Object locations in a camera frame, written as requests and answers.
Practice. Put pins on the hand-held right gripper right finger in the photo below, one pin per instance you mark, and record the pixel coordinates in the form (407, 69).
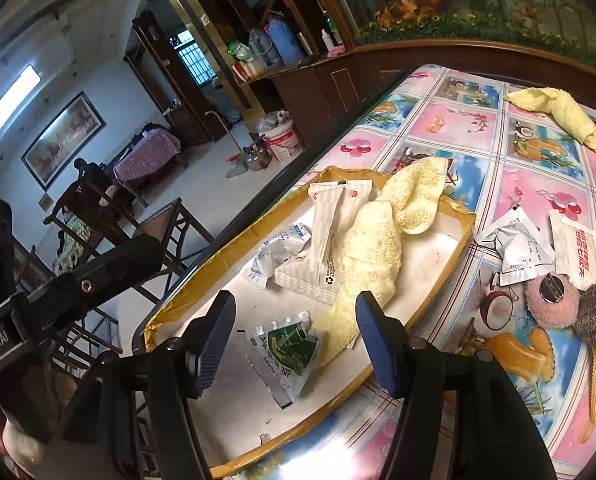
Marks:
(378, 345)

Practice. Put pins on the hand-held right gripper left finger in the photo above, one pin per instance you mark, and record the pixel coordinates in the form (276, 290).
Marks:
(213, 345)

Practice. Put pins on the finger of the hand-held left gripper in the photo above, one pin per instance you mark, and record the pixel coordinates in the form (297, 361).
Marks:
(103, 270)

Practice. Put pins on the shallow cardboard box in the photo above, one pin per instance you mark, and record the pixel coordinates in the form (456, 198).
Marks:
(428, 265)

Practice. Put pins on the pale yellow towel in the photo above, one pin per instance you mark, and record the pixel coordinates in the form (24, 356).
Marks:
(373, 250)
(563, 110)

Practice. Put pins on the blue white packet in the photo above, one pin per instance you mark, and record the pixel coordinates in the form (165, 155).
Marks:
(273, 255)

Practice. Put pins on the long white packet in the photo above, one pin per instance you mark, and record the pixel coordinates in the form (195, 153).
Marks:
(328, 220)

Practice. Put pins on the pink plush toy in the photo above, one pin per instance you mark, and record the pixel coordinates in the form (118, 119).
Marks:
(538, 310)

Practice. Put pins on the white silver packet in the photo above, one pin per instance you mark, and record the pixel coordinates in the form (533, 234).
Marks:
(503, 232)
(528, 262)

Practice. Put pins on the white packet red print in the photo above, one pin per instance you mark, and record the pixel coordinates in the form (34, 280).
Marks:
(575, 245)

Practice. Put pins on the wooden bench green cushion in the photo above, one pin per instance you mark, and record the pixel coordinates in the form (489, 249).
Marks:
(70, 245)

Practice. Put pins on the wooden chair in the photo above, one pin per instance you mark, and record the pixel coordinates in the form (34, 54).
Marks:
(128, 235)

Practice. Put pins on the black bundle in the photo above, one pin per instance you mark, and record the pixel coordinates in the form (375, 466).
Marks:
(89, 175)

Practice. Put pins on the table with pink cloth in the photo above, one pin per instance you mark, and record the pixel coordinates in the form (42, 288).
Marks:
(145, 155)

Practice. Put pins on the metal kettle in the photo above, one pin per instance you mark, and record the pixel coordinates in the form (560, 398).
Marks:
(258, 157)

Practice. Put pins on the ceiling light panel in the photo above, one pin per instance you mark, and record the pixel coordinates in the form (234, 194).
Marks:
(10, 97)

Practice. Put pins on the white plastic bucket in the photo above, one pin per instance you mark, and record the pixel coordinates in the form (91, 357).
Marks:
(285, 142)

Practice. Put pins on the barred window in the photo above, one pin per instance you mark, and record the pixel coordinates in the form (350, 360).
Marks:
(193, 57)

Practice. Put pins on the printed fruit tablecloth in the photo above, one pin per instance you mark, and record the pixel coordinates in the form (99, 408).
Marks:
(478, 125)

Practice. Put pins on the red white box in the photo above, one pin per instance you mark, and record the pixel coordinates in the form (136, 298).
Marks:
(248, 69)

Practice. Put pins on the green white bag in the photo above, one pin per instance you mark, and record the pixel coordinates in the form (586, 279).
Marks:
(238, 50)

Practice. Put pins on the dark wooden counter cabinet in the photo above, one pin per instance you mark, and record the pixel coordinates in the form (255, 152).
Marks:
(303, 90)

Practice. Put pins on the clear water jug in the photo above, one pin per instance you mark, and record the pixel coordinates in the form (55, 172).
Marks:
(259, 45)

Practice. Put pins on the blue thermos flask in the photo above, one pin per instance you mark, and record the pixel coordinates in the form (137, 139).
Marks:
(285, 40)

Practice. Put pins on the pink cloth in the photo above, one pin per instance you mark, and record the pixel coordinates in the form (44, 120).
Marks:
(335, 52)

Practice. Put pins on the steel bottle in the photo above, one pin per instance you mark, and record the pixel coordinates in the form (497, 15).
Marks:
(304, 44)

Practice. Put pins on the white spray bottle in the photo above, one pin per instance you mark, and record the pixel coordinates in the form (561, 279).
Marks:
(326, 40)

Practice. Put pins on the green bottle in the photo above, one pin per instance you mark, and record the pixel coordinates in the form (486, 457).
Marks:
(335, 32)

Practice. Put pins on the artificial flower display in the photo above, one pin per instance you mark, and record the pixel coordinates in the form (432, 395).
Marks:
(478, 0)

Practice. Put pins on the framed wall painting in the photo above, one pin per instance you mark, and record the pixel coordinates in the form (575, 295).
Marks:
(63, 140)

